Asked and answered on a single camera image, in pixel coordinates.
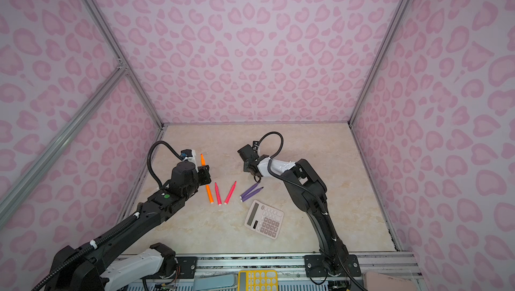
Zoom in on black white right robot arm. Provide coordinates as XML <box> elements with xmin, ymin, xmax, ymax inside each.
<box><xmin>238</xmin><ymin>145</ymin><xmax>365</xmax><ymax>290</ymax></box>

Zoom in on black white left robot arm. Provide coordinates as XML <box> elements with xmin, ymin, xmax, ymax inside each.
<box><xmin>33</xmin><ymin>160</ymin><xmax>211</xmax><ymax>290</ymax></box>

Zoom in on pink highlighter pen left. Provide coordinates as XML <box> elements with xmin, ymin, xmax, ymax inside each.
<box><xmin>215</xmin><ymin>183</ymin><xmax>223</xmax><ymax>206</ymax></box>

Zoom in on pink highlighter pen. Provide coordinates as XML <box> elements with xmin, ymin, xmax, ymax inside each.
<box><xmin>224</xmin><ymin>181</ymin><xmax>237</xmax><ymax>205</ymax></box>
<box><xmin>215</xmin><ymin>183</ymin><xmax>223</xmax><ymax>206</ymax></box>

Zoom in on pink highlighter pen right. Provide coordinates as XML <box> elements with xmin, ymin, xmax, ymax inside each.
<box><xmin>224</xmin><ymin>181</ymin><xmax>237</xmax><ymax>205</ymax></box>

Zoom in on purple highlighter pen upper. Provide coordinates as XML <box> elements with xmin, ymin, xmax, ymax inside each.
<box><xmin>240</xmin><ymin>182</ymin><xmax>260</xmax><ymax>199</ymax></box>

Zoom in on purple highlighter pen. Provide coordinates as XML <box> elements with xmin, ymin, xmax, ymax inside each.
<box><xmin>241</xmin><ymin>187</ymin><xmax>263</xmax><ymax>202</ymax></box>
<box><xmin>240</xmin><ymin>182</ymin><xmax>260</xmax><ymax>199</ymax></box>

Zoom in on purple highlighter pen lower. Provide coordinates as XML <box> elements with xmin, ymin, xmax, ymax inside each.
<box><xmin>241</xmin><ymin>187</ymin><xmax>263</xmax><ymax>202</ymax></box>

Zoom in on pink white calculator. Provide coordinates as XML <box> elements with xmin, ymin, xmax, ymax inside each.
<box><xmin>244</xmin><ymin>200</ymin><xmax>284</xmax><ymax>240</ymax></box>

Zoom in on grey blue case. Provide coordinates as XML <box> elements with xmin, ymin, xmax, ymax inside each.
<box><xmin>193</xmin><ymin>274</ymin><xmax>237</xmax><ymax>291</ymax></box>

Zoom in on yellow calculator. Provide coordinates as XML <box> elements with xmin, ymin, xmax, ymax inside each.
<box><xmin>237</xmin><ymin>270</ymin><xmax>279</xmax><ymax>291</ymax></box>

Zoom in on pink box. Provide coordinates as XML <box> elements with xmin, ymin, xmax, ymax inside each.
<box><xmin>363</xmin><ymin>272</ymin><xmax>418</xmax><ymax>291</ymax></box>

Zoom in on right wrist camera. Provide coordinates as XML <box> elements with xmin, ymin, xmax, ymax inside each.
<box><xmin>252</xmin><ymin>141</ymin><xmax>260</xmax><ymax>154</ymax></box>

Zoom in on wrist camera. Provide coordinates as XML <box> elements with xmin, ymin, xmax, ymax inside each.
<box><xmin>252</xmin><ymin>141</ymin><xmax>260</xmax><ymax>154</ymax></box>
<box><xmin>180</xmin><ymin>149</ymin><xmax>198</xmax><ymax>170</ymax></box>

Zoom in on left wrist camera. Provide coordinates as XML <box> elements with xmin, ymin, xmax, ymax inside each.
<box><xmin>180</xmin><ymin>149</ymin><xmax>198</xmax><ymax>170</ymax></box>

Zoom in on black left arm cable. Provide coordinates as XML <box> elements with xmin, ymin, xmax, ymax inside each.
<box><xmin>31</xmin><ymin>141</ymin><xmax>186</xmax><ymax>291</ymax></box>

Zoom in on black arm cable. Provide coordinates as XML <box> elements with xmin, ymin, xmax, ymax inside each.
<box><xmin>31</xmin><ymin>141</ymin><xmax>186</xmax><ymax>291</ymax></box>
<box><xmin>255</xmin><ymin>131</ymin><xmax>367</xmax><ymax>291</ymax></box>

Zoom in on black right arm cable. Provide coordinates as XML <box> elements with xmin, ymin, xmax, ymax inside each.
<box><xmin>255</xmin><ymin>131</ymin><xmax>367</xmax><ymax>291</ymax></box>

